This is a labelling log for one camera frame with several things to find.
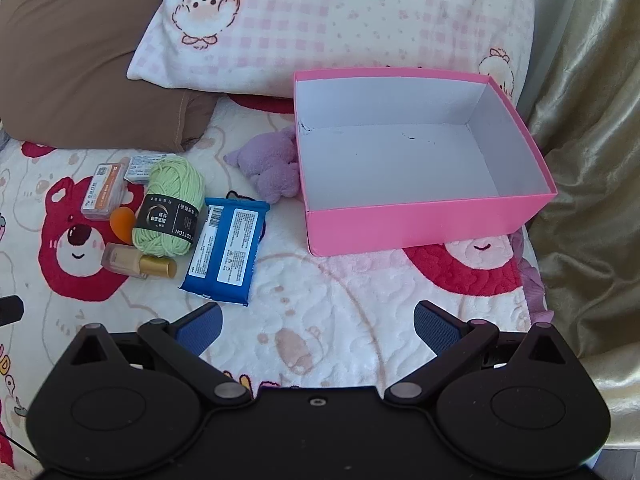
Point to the bear print bed blanket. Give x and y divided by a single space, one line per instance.
310 321

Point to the brown pillow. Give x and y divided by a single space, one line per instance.
64 83

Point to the blue wet wipes pack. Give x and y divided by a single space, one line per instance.
222 265

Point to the light blue small box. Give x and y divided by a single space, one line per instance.
140 167

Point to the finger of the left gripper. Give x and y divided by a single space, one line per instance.
11 309

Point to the pink checked cartoon pillow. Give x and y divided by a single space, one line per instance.
256 46

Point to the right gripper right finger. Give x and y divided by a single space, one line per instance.
458 346

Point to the orange makeup sponge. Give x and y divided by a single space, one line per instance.
122 221

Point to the pink cardboard box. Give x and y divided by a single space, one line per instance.
400 157

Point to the gold cap foundation bottle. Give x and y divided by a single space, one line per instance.
128 260

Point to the green yarn ball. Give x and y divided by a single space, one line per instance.
167 219

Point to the orange white floss box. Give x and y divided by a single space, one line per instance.
105 191

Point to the purple plush toy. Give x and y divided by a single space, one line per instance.
270 162

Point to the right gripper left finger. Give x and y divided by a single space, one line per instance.
180 344

